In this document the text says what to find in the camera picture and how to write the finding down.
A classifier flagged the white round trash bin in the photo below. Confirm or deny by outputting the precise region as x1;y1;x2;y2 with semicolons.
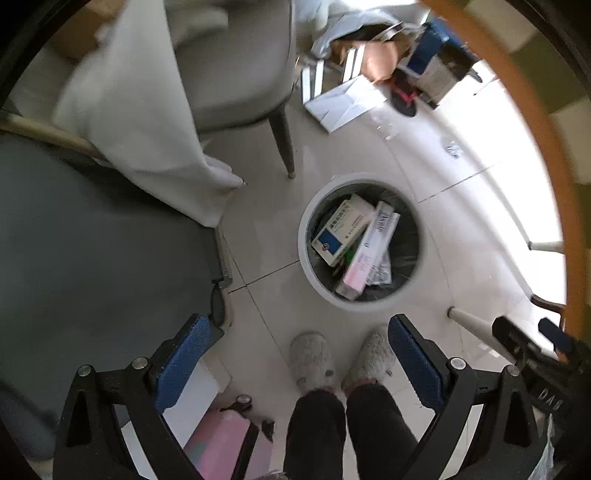
297;173;425;313

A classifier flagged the white table leg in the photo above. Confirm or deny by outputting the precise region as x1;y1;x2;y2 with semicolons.
447;306;502;350

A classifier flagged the right black trouser leg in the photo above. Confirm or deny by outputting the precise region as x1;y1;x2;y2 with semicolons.
346;383;418;479

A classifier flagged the black trouser leg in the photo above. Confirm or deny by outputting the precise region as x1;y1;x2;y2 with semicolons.
346;383;418;479
283;389;346;479

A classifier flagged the right grey fuzzy slipper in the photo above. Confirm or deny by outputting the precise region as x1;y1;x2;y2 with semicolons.
341;326;397;396

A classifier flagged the grey fuzzy slipper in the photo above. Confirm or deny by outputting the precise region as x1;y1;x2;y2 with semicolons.
341;326;397;396
288;331;335;395

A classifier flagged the pink white toothpaste box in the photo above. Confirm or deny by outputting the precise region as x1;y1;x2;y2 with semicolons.
335;201;400;301

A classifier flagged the left black trouser leg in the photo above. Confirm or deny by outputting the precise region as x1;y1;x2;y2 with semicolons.
283;389;346;479

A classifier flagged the crumpled clear plastic wrapper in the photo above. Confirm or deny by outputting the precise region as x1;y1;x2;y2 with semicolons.
444;140;464;159

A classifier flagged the left grey fuzzy slipper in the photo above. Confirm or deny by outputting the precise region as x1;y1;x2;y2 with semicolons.
288;331;335;395

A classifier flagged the blue white medicine box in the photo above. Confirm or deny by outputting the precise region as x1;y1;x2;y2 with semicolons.
311;194;375;267

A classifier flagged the pink checkered tablecloth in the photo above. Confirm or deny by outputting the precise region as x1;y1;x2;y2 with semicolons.
429;1;590;341

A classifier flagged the red black sandal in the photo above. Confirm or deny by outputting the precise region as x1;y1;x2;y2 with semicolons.
390;72;417;117

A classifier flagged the white flat envelope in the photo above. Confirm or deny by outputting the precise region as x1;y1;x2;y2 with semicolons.
304;75;387;133

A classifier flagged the brown paper bag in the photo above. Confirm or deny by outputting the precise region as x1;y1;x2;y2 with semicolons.
331;33;413;82

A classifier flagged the white draped cloth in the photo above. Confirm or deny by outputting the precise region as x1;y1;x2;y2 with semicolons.
52;1;243;227

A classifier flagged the white plastic bag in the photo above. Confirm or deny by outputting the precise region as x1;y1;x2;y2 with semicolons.
294;1;402;55

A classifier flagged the grey upholstered chair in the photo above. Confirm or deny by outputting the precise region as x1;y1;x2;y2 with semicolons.
176;0;297;179

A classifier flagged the brown cardboard box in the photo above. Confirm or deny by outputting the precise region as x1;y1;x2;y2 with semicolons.
49;0;125;61

